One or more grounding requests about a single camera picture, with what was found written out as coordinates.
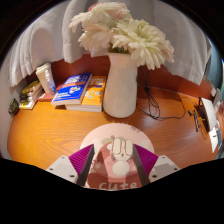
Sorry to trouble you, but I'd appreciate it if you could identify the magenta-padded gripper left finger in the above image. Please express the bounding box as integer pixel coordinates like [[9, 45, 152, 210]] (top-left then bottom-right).
[[45, 143, 96, 187]]

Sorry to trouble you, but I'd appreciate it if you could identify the cream lidded tumbler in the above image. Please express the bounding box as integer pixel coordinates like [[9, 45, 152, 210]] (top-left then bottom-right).
[[35, 61, 54, 94]]

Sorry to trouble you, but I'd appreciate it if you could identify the white computer mouse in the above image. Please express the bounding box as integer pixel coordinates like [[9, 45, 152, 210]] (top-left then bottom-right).
[[110, 137, 134, 177]]

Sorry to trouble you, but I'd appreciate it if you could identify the black cable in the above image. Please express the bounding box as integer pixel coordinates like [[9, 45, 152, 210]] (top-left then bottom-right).
[[136, 65, 201, 121]]

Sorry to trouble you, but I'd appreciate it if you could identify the orange book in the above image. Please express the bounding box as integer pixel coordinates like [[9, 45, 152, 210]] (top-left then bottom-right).
[[64, 75, 107, 113]]

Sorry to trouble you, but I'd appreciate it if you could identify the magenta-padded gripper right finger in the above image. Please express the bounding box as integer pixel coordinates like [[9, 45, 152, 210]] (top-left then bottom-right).
[[132, 143, 181, 187]]

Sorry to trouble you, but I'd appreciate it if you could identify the dark green mug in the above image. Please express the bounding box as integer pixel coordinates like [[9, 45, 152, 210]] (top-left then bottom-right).
[[8, 97, 20, 117]]

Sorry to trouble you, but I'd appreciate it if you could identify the white electronic device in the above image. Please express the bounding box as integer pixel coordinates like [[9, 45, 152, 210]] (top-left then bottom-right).
[[196, 97, 218, 132]]

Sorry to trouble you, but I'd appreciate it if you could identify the white curtain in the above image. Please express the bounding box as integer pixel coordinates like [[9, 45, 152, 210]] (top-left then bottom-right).
[[8, 0, 213, 88]]

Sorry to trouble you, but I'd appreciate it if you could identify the yellow and white book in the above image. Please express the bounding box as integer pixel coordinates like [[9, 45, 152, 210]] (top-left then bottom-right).
[[18, 96, 43, 110]]

